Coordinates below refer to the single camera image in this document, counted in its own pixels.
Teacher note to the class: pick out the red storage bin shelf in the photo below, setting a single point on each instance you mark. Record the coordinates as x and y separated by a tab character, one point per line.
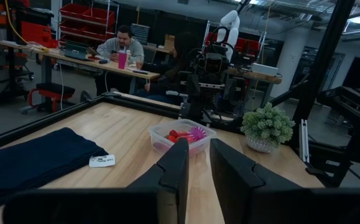
86	18

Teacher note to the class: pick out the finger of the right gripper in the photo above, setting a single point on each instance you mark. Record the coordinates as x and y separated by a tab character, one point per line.
193	99
232	96

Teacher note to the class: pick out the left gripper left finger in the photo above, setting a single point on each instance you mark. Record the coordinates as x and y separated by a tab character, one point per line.
161	186

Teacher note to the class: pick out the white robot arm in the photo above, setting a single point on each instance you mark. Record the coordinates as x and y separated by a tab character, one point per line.
231	28

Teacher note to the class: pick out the pink toy dragon fruit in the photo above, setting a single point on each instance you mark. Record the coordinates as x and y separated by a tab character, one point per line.
179	137

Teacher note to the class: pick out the pink textured toy fruit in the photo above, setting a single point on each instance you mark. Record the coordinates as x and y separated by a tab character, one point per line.
161	146

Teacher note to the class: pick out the long wooden work table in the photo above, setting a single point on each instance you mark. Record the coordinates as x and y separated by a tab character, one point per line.
74	60

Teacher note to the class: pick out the person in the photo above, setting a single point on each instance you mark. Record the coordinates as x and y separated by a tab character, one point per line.
175	68
120	46

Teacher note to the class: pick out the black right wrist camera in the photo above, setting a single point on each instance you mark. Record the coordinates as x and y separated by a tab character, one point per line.
214	63

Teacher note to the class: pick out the magenta white spiky ball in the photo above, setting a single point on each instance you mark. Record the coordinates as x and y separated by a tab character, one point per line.
197	133

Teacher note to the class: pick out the red plastic bin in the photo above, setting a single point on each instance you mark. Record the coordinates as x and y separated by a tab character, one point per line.
36	32

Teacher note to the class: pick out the black metal stand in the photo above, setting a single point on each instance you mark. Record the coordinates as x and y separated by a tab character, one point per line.
347	124

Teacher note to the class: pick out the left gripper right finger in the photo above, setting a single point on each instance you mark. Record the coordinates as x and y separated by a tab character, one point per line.
245	193

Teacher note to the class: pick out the wooden side table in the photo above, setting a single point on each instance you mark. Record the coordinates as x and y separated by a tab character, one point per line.
260	76

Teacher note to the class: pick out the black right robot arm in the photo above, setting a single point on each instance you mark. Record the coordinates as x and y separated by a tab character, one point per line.
218	47

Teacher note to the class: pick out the teal laptop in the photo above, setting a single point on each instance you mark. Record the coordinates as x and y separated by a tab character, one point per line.
75	51

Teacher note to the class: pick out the white cloth tag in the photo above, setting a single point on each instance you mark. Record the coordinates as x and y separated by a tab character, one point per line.
102	160

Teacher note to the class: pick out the white box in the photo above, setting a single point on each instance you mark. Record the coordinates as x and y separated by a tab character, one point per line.
265	69

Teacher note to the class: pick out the red and black stool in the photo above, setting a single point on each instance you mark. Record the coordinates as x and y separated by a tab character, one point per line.
53	90

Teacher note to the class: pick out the cardboard box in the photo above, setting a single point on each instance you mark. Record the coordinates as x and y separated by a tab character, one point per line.
169	42

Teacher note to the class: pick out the pink tumbler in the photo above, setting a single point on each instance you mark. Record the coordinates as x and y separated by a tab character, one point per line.
122	59

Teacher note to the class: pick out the clear plastic tupperware container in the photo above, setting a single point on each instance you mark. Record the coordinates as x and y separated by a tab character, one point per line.
167	130

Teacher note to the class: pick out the green artificial potted plant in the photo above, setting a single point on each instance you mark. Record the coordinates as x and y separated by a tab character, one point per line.
266	127

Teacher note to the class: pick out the navy blue folded cloth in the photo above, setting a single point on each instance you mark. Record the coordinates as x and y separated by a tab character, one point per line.
33	161

